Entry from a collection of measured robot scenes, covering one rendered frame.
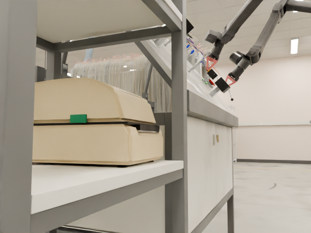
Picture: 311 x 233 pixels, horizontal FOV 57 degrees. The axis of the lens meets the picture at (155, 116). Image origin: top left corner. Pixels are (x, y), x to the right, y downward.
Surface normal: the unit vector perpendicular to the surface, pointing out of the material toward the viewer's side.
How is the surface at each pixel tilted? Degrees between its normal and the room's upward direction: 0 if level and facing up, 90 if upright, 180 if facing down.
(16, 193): 90
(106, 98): 90
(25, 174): 90
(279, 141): 90
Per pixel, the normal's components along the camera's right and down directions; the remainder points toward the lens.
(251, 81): -0.42, -0.07
